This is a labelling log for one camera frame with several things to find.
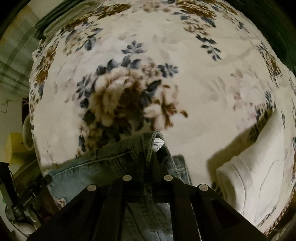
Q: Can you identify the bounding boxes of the folded white pants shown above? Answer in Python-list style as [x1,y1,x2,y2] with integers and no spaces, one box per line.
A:
[216,110,285,226]

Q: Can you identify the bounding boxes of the folded grey-blue jeans stack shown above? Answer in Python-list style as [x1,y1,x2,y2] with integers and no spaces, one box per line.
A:
[34,1,100,40]

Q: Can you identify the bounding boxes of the green striped curtain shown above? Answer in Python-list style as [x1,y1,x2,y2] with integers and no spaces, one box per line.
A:
[1,13,39,95]

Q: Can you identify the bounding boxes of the blue denim ripped shorts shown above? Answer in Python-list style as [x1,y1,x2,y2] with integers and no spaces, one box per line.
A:
[48,132,192,240]

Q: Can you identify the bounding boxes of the floral bed blanket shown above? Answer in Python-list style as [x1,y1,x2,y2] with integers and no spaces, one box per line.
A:
[29,1,295,235]

